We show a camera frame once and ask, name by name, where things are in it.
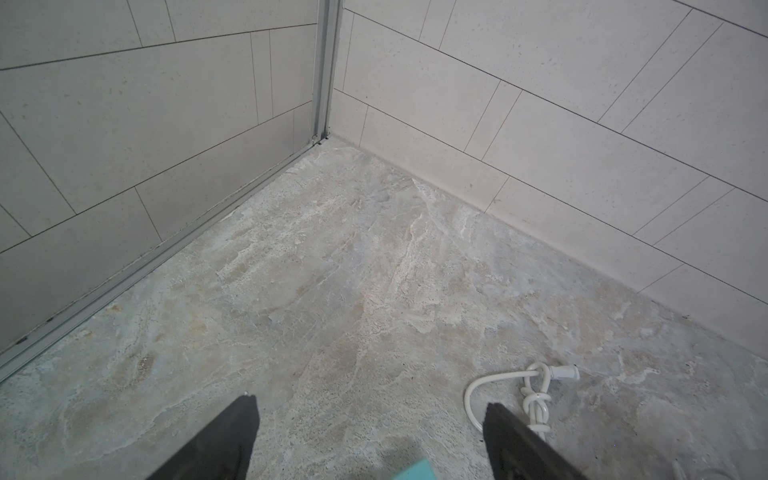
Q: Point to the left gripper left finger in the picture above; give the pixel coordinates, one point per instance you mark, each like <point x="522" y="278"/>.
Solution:
<point x="221" y="450"/>

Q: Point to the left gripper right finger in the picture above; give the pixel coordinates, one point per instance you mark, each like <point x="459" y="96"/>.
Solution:
<point x="516" y="452"/>

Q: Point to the teal charger plug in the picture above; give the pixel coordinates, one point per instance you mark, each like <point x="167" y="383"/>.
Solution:
<point x="421" y="470"/>

